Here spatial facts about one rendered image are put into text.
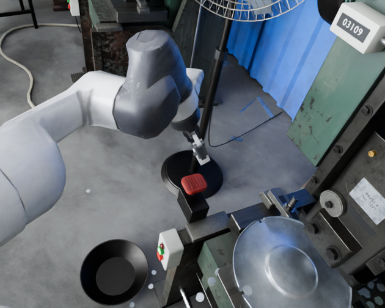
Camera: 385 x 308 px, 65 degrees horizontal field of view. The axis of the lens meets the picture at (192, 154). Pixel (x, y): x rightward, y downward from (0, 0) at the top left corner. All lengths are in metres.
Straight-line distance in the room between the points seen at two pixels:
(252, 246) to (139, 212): 1.01
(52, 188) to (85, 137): 1.72
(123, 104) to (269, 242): 0.52
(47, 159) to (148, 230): 1.33
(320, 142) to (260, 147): 1.61
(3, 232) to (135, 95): 0.26
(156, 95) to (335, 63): 0.29
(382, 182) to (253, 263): 0.35
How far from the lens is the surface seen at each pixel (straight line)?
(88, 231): 1.68
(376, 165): 0.61
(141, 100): 0.49
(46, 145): 0.38
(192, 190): 0.88
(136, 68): 0.51
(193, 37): 2.07
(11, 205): 0.35
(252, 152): 2.15
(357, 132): 0.57
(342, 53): 0.56
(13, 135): 0.39
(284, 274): 0.80
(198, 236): 0.95
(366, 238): 0.67
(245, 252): 0.80
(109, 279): 1.57
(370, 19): 0.48
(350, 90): 0.55
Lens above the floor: 1.47
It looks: 47 degrees down
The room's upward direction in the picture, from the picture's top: 13 degrees clockwise
